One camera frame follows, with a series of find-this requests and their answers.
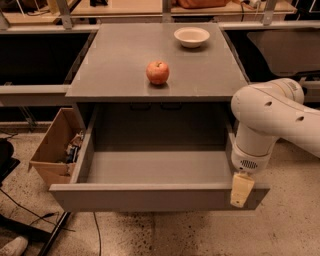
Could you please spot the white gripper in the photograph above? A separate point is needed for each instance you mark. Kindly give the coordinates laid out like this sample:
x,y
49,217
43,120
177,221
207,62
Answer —
x,y
247,162

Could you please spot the grey top drawer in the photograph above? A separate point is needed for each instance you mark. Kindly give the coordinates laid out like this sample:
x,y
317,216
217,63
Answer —
x,y
152,158

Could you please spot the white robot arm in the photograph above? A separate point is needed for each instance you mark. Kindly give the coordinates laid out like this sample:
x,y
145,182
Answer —
x,y
267,112

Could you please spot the grey drawer cabinet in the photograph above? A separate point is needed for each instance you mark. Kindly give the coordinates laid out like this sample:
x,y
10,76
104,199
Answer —
x,y
114,68

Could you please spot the red apple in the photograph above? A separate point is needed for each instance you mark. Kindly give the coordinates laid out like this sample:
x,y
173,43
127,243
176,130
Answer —
x,y
157,72

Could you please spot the white bowl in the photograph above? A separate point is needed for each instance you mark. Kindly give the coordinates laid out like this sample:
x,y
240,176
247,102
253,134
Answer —
x,y
191,37

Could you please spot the clutter inside cardboard box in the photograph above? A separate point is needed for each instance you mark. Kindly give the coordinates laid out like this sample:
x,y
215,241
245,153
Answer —
x,y
74,147

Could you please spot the black stand leg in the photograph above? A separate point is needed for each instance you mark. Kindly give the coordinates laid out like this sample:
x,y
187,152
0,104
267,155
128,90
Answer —
x,y
58,227

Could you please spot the brown leather bag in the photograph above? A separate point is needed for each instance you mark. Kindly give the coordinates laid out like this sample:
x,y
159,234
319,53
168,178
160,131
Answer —
x,y
198,4

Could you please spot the cardboard box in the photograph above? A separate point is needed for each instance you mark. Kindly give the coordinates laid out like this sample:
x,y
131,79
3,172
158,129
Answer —
x,y
50,158

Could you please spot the white shoe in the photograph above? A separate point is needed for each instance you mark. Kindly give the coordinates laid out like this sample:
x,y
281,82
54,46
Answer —
x,y
15,248

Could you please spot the metal shelf frame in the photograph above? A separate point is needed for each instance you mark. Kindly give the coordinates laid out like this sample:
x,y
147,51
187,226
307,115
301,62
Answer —
x,y
43,95

